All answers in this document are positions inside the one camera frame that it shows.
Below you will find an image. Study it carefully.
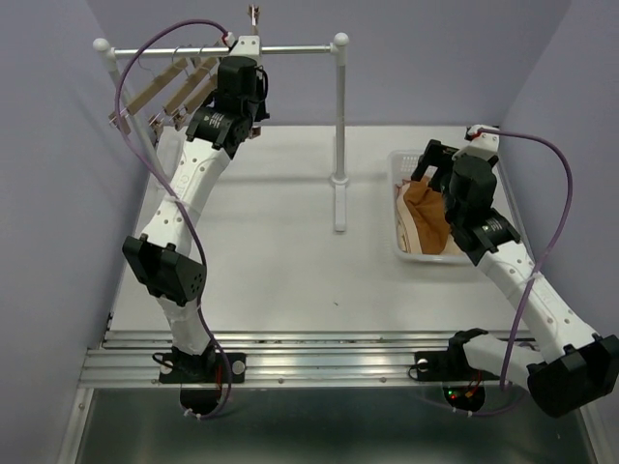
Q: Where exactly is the aluminium mounting rail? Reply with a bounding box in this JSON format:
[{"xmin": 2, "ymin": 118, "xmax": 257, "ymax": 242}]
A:
[{"xmin": 81, "ymin": 308, "xmax": 592, "ymax": 388}]

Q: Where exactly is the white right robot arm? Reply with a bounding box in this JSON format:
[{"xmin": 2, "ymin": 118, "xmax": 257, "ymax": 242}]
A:
[{"xmin": 408, "ymin": 133, "xmax": 618, "ymax": 418}]

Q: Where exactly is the wooden clip hanger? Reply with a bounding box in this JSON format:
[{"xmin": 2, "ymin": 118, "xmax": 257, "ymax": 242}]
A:
[
  {"xmin": 108, "ymin": 58, "xmax": 190, "ymax": 134},
  {"xmin": 149, "ymin": 57, "xmax": 220, "ymax": 140}
]

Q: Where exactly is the beige underwear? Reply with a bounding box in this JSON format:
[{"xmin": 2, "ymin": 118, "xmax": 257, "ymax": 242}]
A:
[{"xmin": 396, "ymin": 193, "xmax": 463, "ymax": 256}]

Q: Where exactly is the pink underwear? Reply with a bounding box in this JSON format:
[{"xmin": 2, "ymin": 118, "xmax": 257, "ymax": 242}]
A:
[{"xmin": 395, "ymin": 180, "xmax": 410, "ymax": 196}]

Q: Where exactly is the wooden hanger with brown cloth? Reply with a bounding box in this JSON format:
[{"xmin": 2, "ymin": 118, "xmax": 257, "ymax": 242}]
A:
[{"xmin": 248, "ymin": 3, "xmax": 262, "ymax": 139}]

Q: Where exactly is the wooden hanger with beige cloth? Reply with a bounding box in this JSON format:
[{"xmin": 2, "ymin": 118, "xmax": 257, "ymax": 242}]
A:
[{"xmin": 164, "ymin": 58, "xmax": 220, "ymax": 131}]

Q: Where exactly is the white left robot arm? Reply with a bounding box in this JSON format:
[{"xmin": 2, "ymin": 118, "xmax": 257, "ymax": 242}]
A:
[{"xmin": 123, "ymin": 55, "xmax": 269, "ymax": 383}]

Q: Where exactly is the empty wooden clip hanger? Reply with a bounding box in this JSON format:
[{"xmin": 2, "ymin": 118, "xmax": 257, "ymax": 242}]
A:
[{"xmin": 108, "ymin": 58, "xmax": 190, "ymax": 134}]

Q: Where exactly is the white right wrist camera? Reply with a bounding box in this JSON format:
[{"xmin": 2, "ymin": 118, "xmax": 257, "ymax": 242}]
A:
[{"xmin": 452, "ymin": 125, "xmax": 500, "ymax": 166}]

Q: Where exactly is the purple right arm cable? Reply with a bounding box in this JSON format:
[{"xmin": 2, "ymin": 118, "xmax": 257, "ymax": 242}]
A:
[{"xmin": 420, "ymin": 126, "xmax": 575, "ymax": 418}]

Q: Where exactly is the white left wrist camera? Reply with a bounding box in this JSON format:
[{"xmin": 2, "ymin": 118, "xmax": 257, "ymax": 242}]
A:
[{"xmin": 228, "ymin": 35, "xmax": 262, "ymax": 63}]

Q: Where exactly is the white clothes rack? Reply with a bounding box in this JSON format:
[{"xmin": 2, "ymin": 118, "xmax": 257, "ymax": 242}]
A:
[{"xmin": 93, "ymin": 32, "xmax": 349, "ymax": 233}]

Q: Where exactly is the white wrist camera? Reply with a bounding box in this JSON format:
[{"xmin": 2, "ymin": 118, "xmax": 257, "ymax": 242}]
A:
[
  {"xmin": 452, "ymin": 125, "xmax": 500, "ymax": 166},
  {"xmin": 228, "ymin": 35, "xmax": 262, "ymax": 63}
]

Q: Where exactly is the white plastic basket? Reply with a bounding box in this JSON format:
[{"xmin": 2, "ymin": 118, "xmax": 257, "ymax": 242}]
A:
[{"xmin": 387, "ymin": 151, "xmax": 470, "ymax": 265}]

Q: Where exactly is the brown underwear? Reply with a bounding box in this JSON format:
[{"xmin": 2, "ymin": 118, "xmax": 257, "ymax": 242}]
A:
[{"xmin": 403, "ymin": 176, "xmax": 451, "ymax": 255}]

